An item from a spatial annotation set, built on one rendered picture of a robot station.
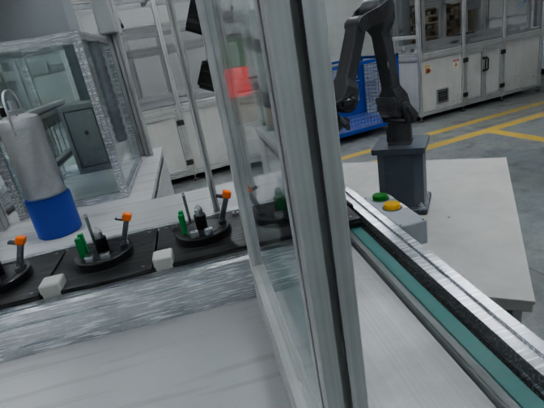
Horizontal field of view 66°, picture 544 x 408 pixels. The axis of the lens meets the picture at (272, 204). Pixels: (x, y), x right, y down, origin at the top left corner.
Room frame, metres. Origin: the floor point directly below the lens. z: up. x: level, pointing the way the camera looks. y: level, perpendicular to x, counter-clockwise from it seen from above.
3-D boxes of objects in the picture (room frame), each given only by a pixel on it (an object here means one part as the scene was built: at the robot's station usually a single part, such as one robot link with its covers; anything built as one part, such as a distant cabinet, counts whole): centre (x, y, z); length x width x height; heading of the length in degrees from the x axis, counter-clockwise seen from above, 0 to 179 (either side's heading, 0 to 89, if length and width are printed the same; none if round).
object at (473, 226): (1.21, -0.36, 0.84); 0.90 x 0.70 x 0.03; 152
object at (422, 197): (1.18, -0.40, 0.96); 0.15 x 0.15 x 0.20; 62
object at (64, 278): (0.94, 0.43, 1.01); 0.24 x 0.24 x 0.13; 8
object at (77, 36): (2.09, 0.89, 1.21); 0.69 x 0.46 x 0.69; 8
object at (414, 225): (0.96, -0.29, 0.93); 0.21 x 0.07 x 0.06; 8
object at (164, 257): (0.98, 0.18, 1.01); 0.24 x 0.24 x 0.13; 8
